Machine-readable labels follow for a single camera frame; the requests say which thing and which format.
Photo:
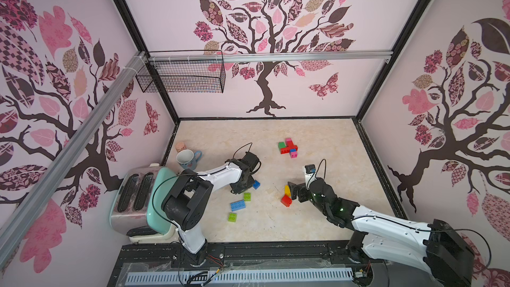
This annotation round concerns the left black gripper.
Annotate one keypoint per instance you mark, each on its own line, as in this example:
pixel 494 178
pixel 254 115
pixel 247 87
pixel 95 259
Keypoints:
pixel 236 190

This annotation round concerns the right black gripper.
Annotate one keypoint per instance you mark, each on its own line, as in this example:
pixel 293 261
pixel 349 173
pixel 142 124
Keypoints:
pixel 300 191

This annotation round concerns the red long brick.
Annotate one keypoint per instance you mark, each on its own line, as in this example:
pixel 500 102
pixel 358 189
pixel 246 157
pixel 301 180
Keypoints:
pixel 287 150

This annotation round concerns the light blue long brick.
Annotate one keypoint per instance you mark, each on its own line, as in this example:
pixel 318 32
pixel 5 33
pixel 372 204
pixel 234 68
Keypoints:
pixel 238 205

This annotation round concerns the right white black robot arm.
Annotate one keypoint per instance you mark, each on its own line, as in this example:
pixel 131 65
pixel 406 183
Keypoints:
pixel 434 248

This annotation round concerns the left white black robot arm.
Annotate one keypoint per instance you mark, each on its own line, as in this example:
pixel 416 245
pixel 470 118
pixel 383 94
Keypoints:
pixel 186 202

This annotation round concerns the yellow square brick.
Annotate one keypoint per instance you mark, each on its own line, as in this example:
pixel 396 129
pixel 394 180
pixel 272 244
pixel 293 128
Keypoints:
pixel 287 191

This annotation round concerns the lime square brick front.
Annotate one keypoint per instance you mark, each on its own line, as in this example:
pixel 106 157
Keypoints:
pixel 232 217

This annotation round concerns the blue floral mug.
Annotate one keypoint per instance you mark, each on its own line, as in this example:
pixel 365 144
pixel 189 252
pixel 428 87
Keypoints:
pixel 189 159

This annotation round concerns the small pink cup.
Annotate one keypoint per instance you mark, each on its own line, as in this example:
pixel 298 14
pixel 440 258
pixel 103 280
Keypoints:
pixel 180 146

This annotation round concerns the mint chrome toaster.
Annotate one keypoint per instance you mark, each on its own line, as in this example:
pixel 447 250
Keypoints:
pixel 137 209

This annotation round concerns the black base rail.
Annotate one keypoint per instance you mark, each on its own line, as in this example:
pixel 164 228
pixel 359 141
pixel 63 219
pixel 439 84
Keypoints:
pixel 336 251

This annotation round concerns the black wire basket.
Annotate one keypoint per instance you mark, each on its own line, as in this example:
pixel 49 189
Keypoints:
pixel 184 71

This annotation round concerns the white slotted cable duct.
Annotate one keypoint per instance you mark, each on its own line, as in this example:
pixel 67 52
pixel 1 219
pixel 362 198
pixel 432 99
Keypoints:
pixel 179 278

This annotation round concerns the aluminium frame rail back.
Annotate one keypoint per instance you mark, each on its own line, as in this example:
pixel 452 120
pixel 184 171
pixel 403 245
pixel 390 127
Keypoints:
pixel 275 56

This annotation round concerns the aluminium frame rail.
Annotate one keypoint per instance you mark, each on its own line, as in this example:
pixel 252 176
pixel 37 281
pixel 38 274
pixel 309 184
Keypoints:
pixel 14 230
pixel 275 56

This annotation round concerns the aluminium frame rail left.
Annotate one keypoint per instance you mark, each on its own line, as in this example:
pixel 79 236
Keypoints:
pixel 14 230

